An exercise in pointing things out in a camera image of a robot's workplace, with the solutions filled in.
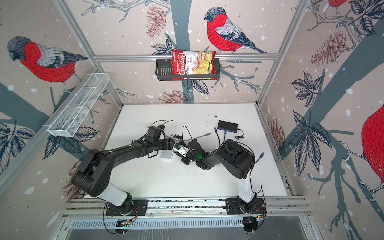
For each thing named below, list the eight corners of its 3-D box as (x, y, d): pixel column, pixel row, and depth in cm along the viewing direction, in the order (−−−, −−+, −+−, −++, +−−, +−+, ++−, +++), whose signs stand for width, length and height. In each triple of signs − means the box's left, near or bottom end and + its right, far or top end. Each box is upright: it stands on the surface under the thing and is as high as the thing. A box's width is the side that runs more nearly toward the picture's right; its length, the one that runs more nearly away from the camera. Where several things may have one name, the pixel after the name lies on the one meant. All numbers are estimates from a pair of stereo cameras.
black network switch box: (216, 128, 107) (217, 127, 106) (218, 121, 112) (218, 119, 110) (236, 133, 105) (237, 131, 103) (237, 125, 109) (237, 123, 108)
